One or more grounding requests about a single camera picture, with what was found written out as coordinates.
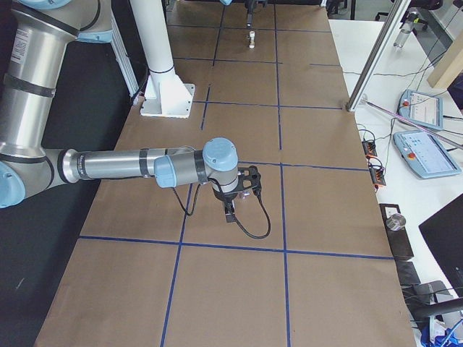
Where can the white mounting column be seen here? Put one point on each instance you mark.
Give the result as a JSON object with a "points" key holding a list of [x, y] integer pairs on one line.
{"points": [[165, 95]]}

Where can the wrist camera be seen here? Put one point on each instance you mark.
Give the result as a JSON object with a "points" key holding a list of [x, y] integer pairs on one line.
{"points": [[249, 178]]}

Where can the white PPR pipe fitting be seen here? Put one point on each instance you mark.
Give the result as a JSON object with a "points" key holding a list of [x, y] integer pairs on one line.
{"points": [[251, 38]]}

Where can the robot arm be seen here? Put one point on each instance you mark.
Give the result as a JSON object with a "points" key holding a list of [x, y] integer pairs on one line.
{"points": [[61, 111]]}

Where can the black monitor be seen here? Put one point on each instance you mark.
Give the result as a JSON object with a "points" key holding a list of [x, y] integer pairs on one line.
{"points": [[442, 233]]}

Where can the near teach pendant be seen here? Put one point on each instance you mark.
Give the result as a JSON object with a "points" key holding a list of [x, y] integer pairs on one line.
{"points": [[425, 155]]}

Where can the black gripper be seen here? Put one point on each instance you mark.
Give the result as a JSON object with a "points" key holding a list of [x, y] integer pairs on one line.
{"points": [[224, 197], [249, 15]]}

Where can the reach grabber stick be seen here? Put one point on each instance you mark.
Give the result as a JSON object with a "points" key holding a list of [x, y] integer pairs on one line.
{"points": [[410, 123]]}

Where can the teach pendant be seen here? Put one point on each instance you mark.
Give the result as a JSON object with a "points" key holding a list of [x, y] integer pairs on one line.
{"points": [[422, 109], [425, 155]]}

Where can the far teach pendant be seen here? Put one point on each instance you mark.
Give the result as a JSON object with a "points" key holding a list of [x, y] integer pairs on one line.
{"points": [[422, 109]]}

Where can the steel cup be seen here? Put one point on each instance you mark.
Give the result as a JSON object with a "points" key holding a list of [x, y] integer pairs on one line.
{"points": [[395, 222]]}

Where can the clear water bottle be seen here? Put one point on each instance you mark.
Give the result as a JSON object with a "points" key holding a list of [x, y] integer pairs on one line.
{"points": [[406, 29]]}

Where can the aluminium frame post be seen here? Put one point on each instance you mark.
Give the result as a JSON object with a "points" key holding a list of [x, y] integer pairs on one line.
{"points": [[394, 17]]}

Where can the orange black connector strip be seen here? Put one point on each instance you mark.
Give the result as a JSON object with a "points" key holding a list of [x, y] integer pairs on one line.
{"points": [[369, 148]]}

